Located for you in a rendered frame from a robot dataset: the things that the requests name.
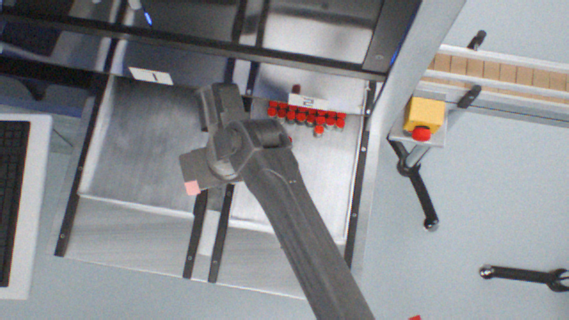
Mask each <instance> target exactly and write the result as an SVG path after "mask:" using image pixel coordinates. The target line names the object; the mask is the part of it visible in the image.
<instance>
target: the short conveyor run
mask: <svg viewBox="0 0 569 320"><path fill-rule="evenodd" d="M486 37H487V33H486V32H485V31H484V30H479V31H478V32H477V36H474V37H473V38H472V39H471V40H470V41H469V43H468V45H467V48H465V47H460V46H454V45H449V44H441V46H440V47H439V49H438V51H437V53H436V55H435V57H434V58H433V60H432V61H431V62H430V63H429V65H428V67H427V69H426V70H425V74H424V75H423V77H422V79H421V80H420V81H419V83H418V84H417V86H416V88H418V89H423V90H429V91H434V92H444V93H445V103H449V105H448V108H449V109H454V110H460V111H466V112H470V113H476V114H481V115H487V116H496V117H501V118H507V119H511V120H517V121H523V122H527V123H533V124H547V125H553V126H558V127H564V128H568V129H569V64H565V63H560V62H555V61H549V60H534V59H528V58H524V57H518V56H512V55H508V54H502V53H497V52H487V51H481V50H478V48H479V46H480V45H481V44H482V43H483V42H484V40H485V38H486ZM433 64H434V65H433Z"/></svg>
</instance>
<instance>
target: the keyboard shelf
mask: <svg viewBox="0 0 569 320"><path fill-rule="evenodd" d="M0 120H2V121H29V122H30V123H31V125H30V132H29V138H28V149H27V156H26V163H25V168H24V174H23V181H22V187H21V200H20V210H19V217H18V223H17V230H16V236H15V242H14V248H13V254H12V266H11V273H10V278H9V284H8V287H7V288H0V299H16V300H26V299H28V298H29V297H30V295H31V292H32V284H33V278H34V272H35V265H36V252H37V246H38V238H39V232H40V226H41V219H42V211H43V199H44V186H45V180H46V173H47V166H48V160H49V153H50V146H51V139H52V127H53V117H52V116H50V115H43V114H13V113H0Z"/></svg>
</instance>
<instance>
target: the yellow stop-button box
mask: <svg viewBox="0 0 569 320"><path fill-rule="evenodd" d="M444 116H445V93H441V92H431V91H425V90H420V89H414V91H413V93H412V95H411V97H410V98H409V100H408V101H407V103H406V104H405V115H404V130H408V131H412V130H413V129H415V128H425V129H428V130H430V131H431V134H435V133H436V132H437V130H438V129H439V128H440V127H441V126H442V124H444Z"/></svg>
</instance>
